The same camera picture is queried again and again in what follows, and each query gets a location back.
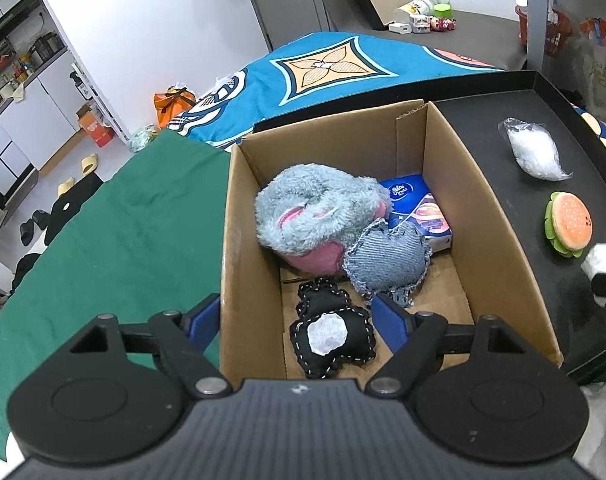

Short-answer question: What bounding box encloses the white plastic bag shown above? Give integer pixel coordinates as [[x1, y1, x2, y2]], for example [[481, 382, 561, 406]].
[[575, 17, 606, 126]]

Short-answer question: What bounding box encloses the blue tissue pack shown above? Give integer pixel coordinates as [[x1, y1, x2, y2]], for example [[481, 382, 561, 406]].
[[380, 174, 454, 253]]

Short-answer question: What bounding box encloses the red basket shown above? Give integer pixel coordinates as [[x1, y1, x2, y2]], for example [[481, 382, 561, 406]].
[[515, 0, 571, 56]]

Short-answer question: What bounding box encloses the white square packet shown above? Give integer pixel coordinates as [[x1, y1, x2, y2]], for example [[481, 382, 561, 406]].
[[581, 243, 606, 308]]

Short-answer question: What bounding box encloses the blue patterned blanket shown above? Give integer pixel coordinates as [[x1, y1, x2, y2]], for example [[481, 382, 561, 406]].
[[168, 32, 606, 161]]

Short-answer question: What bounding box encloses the orange box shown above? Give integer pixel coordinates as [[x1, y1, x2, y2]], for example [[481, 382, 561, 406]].
[[76, 105, 115, 148]]

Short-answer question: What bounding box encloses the white kitchen cabinet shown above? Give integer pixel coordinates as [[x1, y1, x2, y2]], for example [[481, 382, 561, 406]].
[[0, 0, 91, 181]]

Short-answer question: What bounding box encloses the rice cooker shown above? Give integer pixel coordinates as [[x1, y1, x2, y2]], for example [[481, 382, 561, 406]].
[[30, 32, 64, 61]]

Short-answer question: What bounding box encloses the white folding rack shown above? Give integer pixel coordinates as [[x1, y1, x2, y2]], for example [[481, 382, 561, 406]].
[[70, 62, 129, 141]]

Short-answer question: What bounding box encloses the brown cardboard box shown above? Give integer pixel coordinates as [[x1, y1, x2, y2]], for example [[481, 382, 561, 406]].
[[219, 99, 564, 381]]

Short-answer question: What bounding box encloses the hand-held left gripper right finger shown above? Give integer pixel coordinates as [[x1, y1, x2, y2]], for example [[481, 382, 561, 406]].
[[365, 294, 516, 397]]

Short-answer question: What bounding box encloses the crumpled clear bag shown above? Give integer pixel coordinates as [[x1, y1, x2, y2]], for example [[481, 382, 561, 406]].
[[128, 125, 159, 153]]

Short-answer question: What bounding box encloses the burger toy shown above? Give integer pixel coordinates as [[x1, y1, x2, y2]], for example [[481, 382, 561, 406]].
[[543, 191, 594, 259]]

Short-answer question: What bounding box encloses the black stitched pillow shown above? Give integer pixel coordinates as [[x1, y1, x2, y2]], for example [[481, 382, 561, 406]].
[[289, 277, 379, 380]]

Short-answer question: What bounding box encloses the grey pink plush toy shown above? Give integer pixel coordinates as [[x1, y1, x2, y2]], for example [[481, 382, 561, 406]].
[[254, 162, 391, 273]]

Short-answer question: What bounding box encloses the clear bag of white filling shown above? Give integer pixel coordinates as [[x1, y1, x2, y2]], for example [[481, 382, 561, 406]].
[[498, 117, 574, 181]]

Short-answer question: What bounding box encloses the black tray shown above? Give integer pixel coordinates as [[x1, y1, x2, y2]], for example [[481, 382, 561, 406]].
[[253, 70, 606, 386]]

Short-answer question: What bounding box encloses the green bed sheet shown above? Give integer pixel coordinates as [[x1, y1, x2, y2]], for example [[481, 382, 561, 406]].
[[0, 130, 234, 461]]

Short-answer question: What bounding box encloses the white plastic jar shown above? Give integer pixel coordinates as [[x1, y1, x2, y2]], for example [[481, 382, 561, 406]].
[[395, 0, 449, 20]]

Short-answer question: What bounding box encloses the orange gift bag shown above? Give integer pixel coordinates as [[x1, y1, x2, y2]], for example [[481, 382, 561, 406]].
[[154, 86, 198, 128]]

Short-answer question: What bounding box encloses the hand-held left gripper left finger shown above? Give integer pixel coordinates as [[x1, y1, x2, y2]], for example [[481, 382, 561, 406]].
[[70, 294, 233, 398]]

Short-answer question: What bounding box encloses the denim heart pillow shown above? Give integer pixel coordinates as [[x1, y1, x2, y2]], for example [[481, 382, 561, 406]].
[[342, 219, 433, 306]]

